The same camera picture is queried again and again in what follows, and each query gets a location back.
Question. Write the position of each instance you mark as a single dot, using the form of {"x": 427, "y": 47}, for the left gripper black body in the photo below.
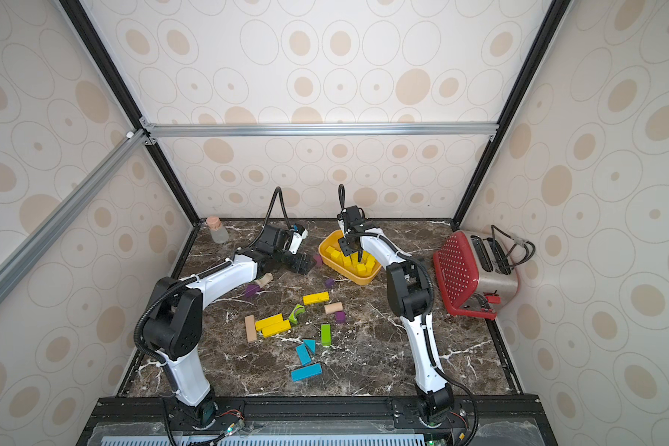
{"x": 293, "y": 261}

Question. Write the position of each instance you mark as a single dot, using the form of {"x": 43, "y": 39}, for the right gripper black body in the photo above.
{"x": 353, "y": 238}

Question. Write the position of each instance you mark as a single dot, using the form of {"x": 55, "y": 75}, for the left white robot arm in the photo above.
{"x": 171, "y": 327}

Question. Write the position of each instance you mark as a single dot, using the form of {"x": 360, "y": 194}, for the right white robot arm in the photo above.
{"x": 410, "y": 294}

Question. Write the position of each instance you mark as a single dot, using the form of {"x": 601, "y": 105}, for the natural wood arch block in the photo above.
{"x": 264, "y": 280}

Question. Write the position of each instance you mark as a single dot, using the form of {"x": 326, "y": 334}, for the yellow plastic bowl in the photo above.
{"x": 361, "y": 271}

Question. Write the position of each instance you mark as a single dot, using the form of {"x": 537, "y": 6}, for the purple triangle block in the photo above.
{"x": 252, "y": 290}

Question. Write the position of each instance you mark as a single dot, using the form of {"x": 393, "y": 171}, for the small bottle pink cap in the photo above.
{"x": 218, "y": 232}

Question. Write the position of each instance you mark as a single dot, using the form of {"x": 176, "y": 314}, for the green rainbow arch block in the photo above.
{"x": 295, "y": 313}

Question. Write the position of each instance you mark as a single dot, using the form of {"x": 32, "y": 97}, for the natural wood cylinder block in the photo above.
{"x": 333, "y": 308}

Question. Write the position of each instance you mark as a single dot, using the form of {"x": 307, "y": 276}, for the natural wood long block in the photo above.
{"x": 250, "y": 328}

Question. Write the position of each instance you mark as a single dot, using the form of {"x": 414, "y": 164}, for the green upright block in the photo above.
{"x": 326, "y": 335}

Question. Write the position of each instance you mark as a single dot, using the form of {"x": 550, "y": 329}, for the small teal triangle block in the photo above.
{"x": 310, "y": 345}

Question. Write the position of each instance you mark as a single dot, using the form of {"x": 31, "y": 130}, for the teal parallelogram block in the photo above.
{"x": 303, "y": 353}

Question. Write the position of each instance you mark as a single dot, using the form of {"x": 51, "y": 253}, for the aluminium crossbar rear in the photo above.
{"x": 324, "y": 130}

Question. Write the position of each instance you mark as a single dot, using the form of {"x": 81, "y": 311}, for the aluminium crossbar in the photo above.
{"x": 24, "y": 258}
{"x": 324, "y": 130}

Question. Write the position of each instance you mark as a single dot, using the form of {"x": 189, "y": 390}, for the teal long block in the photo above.
{"x": 306, "y": 372}

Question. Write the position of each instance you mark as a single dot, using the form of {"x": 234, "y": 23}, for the silver toaster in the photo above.
{"x": 496, "y": 281}

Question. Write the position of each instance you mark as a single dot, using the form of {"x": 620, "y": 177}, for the aluminium crossbar left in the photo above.
{"x": 24, "y": 258}

